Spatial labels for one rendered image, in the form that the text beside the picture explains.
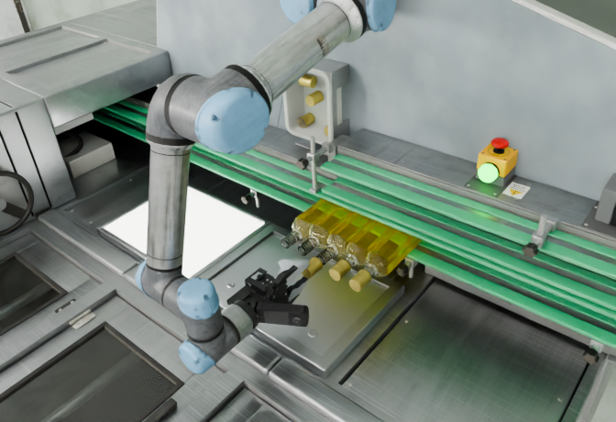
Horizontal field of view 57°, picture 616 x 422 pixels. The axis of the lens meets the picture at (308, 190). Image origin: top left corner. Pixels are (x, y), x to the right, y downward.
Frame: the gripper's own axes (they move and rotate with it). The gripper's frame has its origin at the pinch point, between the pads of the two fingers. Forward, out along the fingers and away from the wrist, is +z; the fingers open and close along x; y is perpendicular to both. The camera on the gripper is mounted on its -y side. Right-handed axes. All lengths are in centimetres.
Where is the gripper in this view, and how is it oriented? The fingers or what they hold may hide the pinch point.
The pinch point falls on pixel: (308, 271)
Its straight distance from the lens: 135.3
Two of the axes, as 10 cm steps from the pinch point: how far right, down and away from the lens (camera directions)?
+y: -7.7, -3.2, 5.5
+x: 0.5, 8.3, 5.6
